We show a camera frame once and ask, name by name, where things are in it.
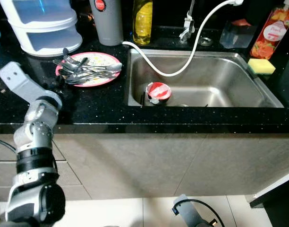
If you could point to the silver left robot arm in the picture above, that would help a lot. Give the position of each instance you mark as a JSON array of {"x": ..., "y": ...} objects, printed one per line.
[{"x": 38, "y": 146}]

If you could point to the chrome kitchen faucet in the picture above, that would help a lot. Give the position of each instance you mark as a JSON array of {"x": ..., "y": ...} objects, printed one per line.
[{"x": 188, "y": 26}]

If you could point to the floral plate pink rim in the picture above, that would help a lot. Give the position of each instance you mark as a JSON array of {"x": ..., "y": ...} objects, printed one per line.
[{"x": 102, "y": 58}]

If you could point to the white stacked food container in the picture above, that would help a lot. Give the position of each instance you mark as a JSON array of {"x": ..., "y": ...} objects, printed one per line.
[{"x": 43, "y": 28}]

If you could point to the grey thermos jug red logo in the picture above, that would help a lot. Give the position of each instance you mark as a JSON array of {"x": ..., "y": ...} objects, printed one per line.
[{"x": 106, "y": 26}]

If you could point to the cup with red lid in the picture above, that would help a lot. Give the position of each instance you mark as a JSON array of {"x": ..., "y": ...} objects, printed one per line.
[{"x": 158, "y": 91}]

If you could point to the yellow dish liquid bottle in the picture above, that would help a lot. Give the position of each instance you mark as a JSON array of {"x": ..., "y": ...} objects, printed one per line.
[{"x": 142, "y": 23}]

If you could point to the grey counter cabinet front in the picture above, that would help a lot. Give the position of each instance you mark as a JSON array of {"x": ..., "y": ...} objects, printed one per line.
[{"x": 163, "y": 161}]

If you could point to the stainless steel sink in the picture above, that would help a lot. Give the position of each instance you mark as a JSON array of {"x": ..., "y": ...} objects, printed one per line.
[{"x": 220, "y": 82}]

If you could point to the clear plastic container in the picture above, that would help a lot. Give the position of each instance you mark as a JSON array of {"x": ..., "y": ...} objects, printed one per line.
[{"x": 236, "y": 38}]

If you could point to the white faucet adapter head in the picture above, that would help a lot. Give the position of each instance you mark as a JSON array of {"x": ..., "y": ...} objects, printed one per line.
[{"x": 238, "y": 2}]

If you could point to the yellow sponge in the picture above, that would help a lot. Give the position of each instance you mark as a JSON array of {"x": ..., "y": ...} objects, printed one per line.
[{"x": 261, "y": 66}]

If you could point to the dark cabinet with white edge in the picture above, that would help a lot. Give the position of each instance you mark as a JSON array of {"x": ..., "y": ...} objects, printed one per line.
[{"x": 279, "y": 210}]

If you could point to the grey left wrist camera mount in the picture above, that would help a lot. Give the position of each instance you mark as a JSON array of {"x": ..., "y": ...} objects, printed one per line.
[{"x": 19, "y": 82}]

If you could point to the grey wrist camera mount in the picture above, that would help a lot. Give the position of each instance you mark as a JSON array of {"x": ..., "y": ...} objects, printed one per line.
[
  {"x": 187, "y": 213},
  {"x": 19, "y": 82}
]

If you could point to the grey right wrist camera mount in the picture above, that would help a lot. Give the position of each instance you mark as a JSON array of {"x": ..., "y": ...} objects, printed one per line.
[{"x": 187, "y": 213}]

